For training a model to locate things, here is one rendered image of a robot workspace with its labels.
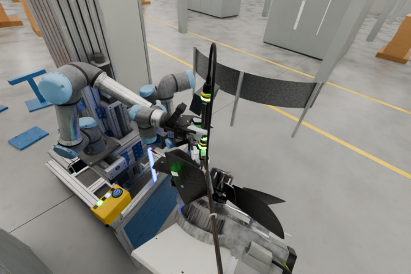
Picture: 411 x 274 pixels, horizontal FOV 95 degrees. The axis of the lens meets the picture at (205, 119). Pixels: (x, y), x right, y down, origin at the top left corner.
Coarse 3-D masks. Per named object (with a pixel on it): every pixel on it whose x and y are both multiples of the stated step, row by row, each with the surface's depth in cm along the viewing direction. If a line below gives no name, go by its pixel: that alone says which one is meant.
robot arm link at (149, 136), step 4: (140, 128) 84; (144, 128) 83; (148, 128) 84; (152, 128) 86; (156, 128) 90; (140, 132) 86; (144, 132) 84; (148, 132) 85; (152, 132) 87; (156, 132) 91; (140, 136) 88; (144, 136) 86; (148, 136) 86; (152, 136) 88; (156, 136) 91; (144, 140) 88; (148, 140) 88; (152, 140) 89
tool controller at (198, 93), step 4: (216, 84) 161; (200, 88) 151; (216, 88) 158; (196, 92) 146; (200, 92) 148; (216, 92) 160; (196, 96) 146; (200, 96) 145; (192, 100) 151; (196, 100) 148; (200, 100) 147; (192, 104) 153; (196, 104) 151; (200, 104) 149; (192, 108) 156; (196, 108) 153; (200, 108) 151; (196, 112) 156; (200, 112) 153
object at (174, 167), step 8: (168, 160) 72; (176, 160) 76; (184, 160) 80; (176, 168) 72; (184, 168) 75; (192, 168) 80; (176, 176) 68; (184, 176) 72; (192, 176) 76; (200, 176) 82; (176, 184) 65; (184, 184) 69; (192, 184) 74; (200, 184) 79; (184, 192) 66; (192, 192) 71; (200, 192) 76; (184, 200) 63; (192, 200) 68
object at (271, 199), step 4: (244, 188) 95; (248, 188) 95; (252, 192) 97; (256, 192) 96; (260, 192) 95; (260, 196) 99; (264, 196) 98; (268, 196) 96; (272, 196) 95; (264, 200) 101; (268, 200) 100; (272, 200) 99; (276, 200) 97; (280, 200) 95; (268, 204) 105
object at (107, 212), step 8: (112, 192) 99; (128, 192) 100; (112, 200) 96; (120, 200) 96; (128, 200) 102; (104, 208) 93; (112, 208) 93; (120, 208) 98; (96, 216) 94; (104, 216) 90; (112, 216) 94
